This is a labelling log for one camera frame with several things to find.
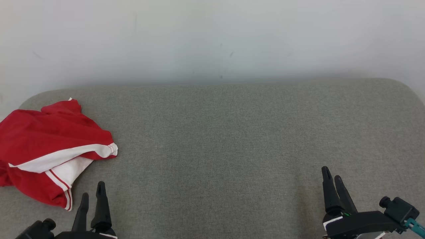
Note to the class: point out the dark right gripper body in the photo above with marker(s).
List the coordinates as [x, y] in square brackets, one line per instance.
[358, 224]

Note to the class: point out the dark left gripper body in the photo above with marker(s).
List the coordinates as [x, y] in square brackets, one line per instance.
[86, 235]

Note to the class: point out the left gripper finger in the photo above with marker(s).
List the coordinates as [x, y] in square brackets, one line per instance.
[82, 215]
[102, 209]

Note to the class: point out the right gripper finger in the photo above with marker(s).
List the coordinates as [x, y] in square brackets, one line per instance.
[346, 197]
[330, 192]

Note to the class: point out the red basketball jersey white sleeves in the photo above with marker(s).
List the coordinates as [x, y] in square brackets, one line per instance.
[33, 187]

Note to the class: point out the red shorts with white band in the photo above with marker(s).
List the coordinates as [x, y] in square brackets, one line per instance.
[49, 132]

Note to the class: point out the grey fabric sofa cushion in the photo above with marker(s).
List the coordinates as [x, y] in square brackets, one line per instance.
[215, 149]

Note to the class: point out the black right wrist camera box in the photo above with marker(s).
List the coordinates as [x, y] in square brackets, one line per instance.
[400, 210]

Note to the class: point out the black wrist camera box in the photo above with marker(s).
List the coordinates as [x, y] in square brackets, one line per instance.
[400, 210]
[35, 230]

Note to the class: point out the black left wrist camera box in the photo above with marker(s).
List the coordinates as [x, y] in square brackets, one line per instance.
[35, 230]

